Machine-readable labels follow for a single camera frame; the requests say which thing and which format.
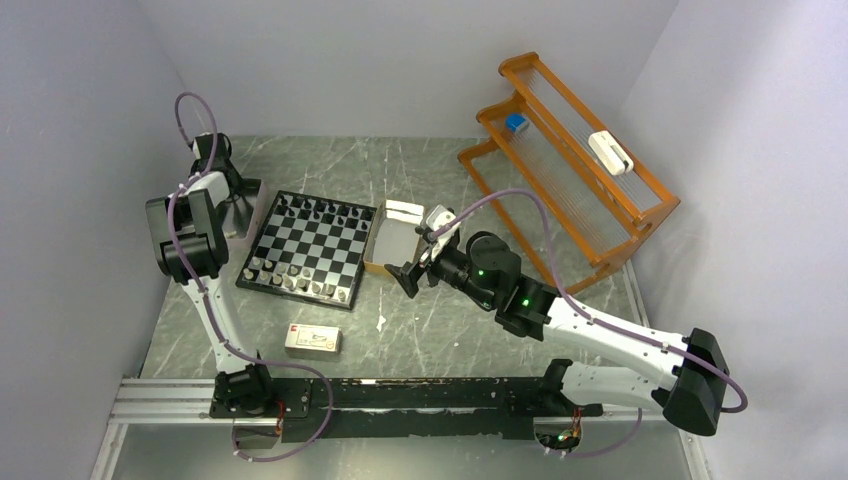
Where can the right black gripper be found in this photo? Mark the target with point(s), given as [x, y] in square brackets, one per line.
[407, 275]

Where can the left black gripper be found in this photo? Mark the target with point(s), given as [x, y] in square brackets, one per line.
[241, 185]

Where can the silver metal tin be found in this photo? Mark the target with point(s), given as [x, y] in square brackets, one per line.
[242, 214]

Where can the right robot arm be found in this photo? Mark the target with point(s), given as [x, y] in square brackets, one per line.
[684, 377]

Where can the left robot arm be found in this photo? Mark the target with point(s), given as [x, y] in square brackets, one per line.
[191, 248]

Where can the black white chess board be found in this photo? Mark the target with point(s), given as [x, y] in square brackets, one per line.
[308, 248]

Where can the small printed card box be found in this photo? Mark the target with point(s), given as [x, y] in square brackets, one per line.
[313, 338]

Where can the blue small block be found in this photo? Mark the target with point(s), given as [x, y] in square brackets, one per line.
[516, 123]

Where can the orange wooden rack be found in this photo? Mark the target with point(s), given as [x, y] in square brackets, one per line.
[608, 217]

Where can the white plastic device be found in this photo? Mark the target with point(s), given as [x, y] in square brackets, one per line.
[609, 153]

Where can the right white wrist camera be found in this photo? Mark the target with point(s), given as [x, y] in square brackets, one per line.
[440, 224]

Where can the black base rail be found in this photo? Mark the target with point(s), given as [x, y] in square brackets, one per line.
[391, 408]

